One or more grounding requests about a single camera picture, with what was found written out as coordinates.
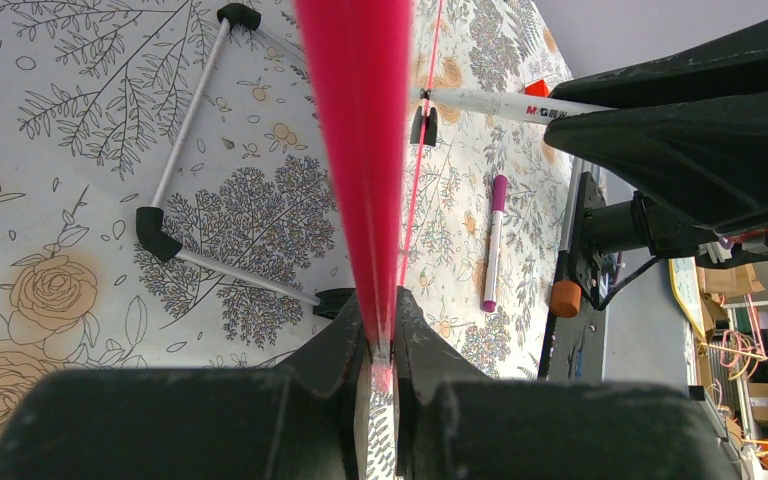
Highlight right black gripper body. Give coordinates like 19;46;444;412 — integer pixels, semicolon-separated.
715;225;768;269

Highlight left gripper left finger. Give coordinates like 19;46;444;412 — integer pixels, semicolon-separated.
0;291;365;479

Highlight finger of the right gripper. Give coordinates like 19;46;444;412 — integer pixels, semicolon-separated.
545;92;768;234
550;19;768;108

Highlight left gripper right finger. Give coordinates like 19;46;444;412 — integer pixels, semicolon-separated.
395;288;736;479

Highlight black capped marker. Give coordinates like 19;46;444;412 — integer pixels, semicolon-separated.
415;88;610;125

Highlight pink framed whiteboard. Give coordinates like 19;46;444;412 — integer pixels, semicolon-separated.
135;0;446;392

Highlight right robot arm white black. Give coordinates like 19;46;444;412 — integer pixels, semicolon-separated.
545;19;768;267

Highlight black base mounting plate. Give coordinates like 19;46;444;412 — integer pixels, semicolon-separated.
537;170;609;382

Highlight cardboard boxes on shelf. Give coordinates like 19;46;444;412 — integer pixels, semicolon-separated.
696;262;768;439

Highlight small red cone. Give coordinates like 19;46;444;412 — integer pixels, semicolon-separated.
523;79;550;98

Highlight pink capped marker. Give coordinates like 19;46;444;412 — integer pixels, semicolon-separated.
482;175;508;313

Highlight floral patterned table mat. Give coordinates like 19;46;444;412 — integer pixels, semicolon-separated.
0;1;571;433

